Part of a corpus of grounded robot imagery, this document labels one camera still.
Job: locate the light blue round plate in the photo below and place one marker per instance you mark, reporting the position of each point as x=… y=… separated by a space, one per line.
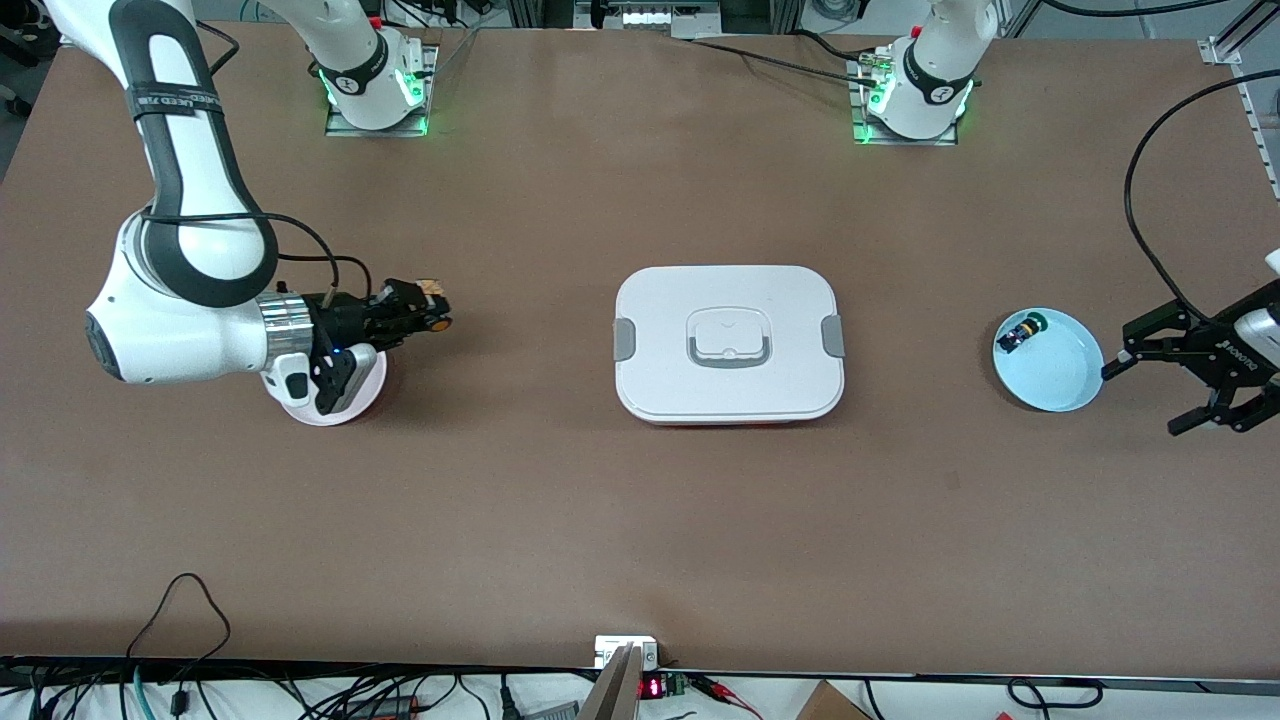
x=1055 y=375

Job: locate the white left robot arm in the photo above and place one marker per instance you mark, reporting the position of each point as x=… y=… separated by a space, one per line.
x=935 y=70

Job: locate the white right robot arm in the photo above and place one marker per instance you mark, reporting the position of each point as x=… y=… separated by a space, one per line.
x=160 y=340

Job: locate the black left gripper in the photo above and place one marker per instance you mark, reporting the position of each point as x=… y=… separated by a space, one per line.
x=1211 y=356

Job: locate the small white box device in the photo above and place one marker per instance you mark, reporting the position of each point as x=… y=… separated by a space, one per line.
x=625 y=645

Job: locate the pink round plate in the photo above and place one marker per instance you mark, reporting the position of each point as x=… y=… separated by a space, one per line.
x=310 y=410

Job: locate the red digit display board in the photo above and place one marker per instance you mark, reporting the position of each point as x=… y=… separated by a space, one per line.
x=655 y=687

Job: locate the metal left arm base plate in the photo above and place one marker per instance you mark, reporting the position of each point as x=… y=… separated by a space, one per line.
x=865 y=138

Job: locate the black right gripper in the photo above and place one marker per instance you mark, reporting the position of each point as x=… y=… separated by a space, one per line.
x=345 y=318

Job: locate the grey slanted bar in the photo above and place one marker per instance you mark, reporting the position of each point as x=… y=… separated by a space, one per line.
x=615 y=690

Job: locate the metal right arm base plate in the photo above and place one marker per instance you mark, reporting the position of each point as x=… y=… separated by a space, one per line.
x=345 y=130

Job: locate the perforated aluminium strip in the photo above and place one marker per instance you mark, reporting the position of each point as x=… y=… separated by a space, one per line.
x=1262 y=130

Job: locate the white lidded lunch box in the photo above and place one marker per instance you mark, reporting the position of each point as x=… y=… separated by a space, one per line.
x=730 y=350

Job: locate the metal equipment rack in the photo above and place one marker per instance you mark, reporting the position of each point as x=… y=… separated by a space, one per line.
x=660 y=15

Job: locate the brown cardboard piece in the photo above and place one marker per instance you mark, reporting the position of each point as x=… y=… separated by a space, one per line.
x=830 y=705

